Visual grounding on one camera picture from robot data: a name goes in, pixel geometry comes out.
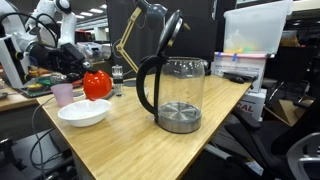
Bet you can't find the grey lamp cable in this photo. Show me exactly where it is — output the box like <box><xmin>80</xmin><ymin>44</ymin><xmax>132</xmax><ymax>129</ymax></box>
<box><xmin>30</xmin><ymin>95</ymin><xmax>56</xmax><ymax>180</ymax></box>

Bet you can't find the grey frame office chair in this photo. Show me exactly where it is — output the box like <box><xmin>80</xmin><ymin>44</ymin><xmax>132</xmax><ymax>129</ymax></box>
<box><xmin>285</xmin><ymin>131</ymin><xmax>320</xmax><ymax>180</ymax></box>

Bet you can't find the black tray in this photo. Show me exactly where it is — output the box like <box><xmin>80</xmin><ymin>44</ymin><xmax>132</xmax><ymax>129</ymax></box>
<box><xmin>20</xmin><ymin>84</ymin><xmax>84</xmax><ymax>99</ymax></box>

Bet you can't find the pink plastic cup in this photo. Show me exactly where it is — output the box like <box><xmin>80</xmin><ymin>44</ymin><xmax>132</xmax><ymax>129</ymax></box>
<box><xmin>50</xmin><ymin>83</ymin><xmax>75</xmax><ymax>108</ymax></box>

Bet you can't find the black flat device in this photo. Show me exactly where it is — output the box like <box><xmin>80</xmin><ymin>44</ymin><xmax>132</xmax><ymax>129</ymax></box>
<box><xmin>222</xmin><ymin>71</ymin><xmax>259</xmax><ymax>82</ymax></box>

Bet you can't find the white ceramic bowl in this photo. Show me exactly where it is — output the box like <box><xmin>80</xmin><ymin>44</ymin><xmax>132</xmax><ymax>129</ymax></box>
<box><xmin>57</xmin><ymin>98</ymin><xmax>112</xmax><ymax>128</ymax></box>

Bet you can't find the black office chair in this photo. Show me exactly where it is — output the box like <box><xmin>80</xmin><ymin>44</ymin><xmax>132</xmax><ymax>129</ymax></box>
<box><xmin>223</xmin><ymin>96</ymin><xmax>320</xmax><ymax>180</ymax></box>

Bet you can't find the green bowl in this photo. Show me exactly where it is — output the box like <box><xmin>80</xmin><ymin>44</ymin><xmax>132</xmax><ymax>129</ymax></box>
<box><xmin>35</xmin><ymin>76</ymin><xmax>56</xmax><ymax>87</ymax></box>

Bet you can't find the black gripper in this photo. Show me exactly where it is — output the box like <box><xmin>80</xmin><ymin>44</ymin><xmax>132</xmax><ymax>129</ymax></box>
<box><xmin>56</xmin><ymin>42</ymin><xmax>99</xmax><ymax>75</ymax></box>

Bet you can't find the clear plastic storage bin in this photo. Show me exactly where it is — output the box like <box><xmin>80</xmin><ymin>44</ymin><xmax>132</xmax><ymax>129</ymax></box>
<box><xmin>222</xmin><ymin>0</ymin><xmax>294</xmax><ymax>56</ymax></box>

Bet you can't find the brown cardboard box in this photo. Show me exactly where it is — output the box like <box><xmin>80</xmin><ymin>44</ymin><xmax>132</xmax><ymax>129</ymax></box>
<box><xmin>266</xmin><ymin>98</ymin><xmax>301</xmax><ymax>126</ymax></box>

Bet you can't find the tall glass pepper grinder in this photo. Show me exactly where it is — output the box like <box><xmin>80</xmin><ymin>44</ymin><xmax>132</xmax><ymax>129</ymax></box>
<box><xmin>111</xmin><ymin>64</ymin><xmax>125</xmax><ymax>98</ymax></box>

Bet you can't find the metal bowl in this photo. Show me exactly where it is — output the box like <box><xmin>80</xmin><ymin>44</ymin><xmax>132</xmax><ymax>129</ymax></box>
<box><xmin>49</xmin><ymin>73</ymin><xmax>68</xmax><ymax>85</ymax></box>

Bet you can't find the white box with blue tape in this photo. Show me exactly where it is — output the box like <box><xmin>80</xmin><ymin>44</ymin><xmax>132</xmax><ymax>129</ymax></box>
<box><xmin>210</xmin><ymin>51</ymin><xmax>268</xmax><ymax>94</ymax></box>

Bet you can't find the glass electric kettle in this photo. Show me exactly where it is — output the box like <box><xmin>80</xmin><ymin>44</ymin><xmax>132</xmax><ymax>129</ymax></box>
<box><xmin>135</xmin><ymin>9</ymin><xmax>206</xmax><ymax>135</ymax></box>

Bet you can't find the white box with red print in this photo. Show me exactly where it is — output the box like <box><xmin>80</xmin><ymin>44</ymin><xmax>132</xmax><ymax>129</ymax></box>
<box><xmin>238</xmin><ymin>88</ymin><xmax>268</xmax><ymax>122</ymax></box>

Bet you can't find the black curtain backdrop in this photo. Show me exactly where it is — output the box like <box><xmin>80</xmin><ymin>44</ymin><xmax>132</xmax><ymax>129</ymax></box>
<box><xmin>106</xmin><ymin>0</ymin><xmax>238</xmax><ymax>64</ymax></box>

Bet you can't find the orange plastic bowl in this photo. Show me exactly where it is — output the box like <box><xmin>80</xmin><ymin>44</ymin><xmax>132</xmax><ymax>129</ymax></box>
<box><xmin>82</xmin><ymin>69</ymin><xmax>113</xmax><ymax>102</ymax></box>

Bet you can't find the black computer mouse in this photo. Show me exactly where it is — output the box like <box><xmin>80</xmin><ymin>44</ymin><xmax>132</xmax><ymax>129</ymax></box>
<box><xmin>229</xmin><ymin>76</ymin><xmax>246</xmax><ymax>85</ymax></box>

